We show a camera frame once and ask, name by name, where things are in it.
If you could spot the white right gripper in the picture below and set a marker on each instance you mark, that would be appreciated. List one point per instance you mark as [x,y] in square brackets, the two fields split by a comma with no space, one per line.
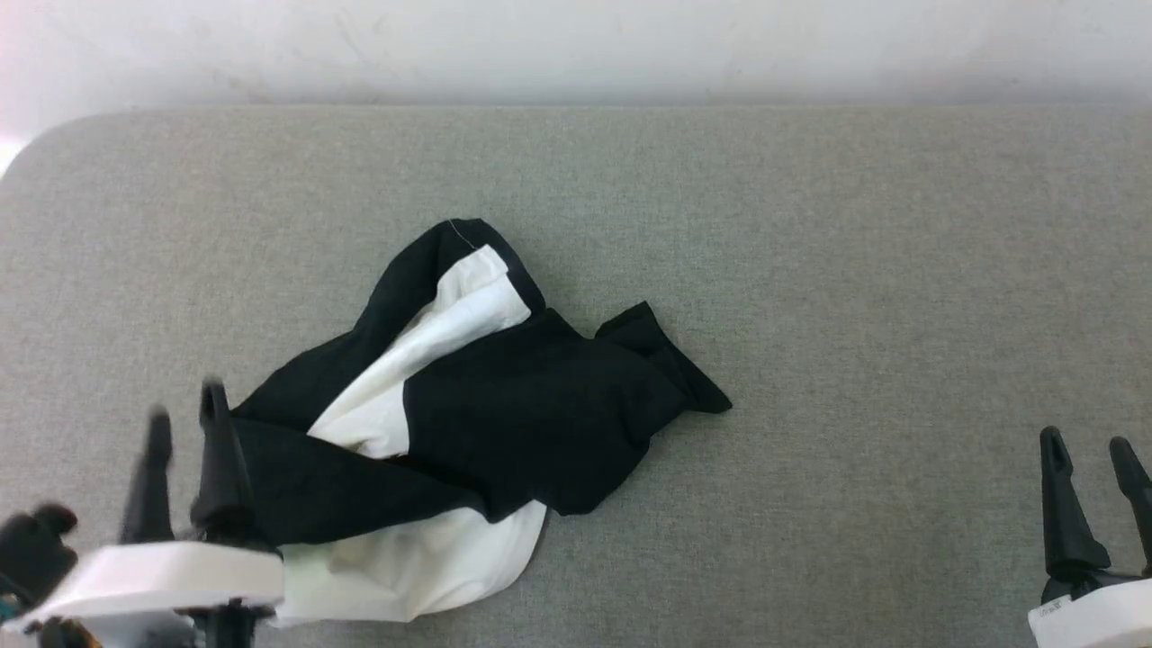
[1098,616]

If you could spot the black and white t-shirt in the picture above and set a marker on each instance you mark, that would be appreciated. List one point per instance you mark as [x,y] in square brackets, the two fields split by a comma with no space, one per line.
[540,405]

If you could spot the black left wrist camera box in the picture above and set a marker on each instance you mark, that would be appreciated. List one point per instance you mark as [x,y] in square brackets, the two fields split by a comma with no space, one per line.
[36,544]

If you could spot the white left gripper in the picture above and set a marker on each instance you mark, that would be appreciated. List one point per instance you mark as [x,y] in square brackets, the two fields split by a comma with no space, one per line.
[153,576]

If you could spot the grey fabric sofa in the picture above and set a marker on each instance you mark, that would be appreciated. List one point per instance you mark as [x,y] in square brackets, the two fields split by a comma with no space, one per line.
[810,270]

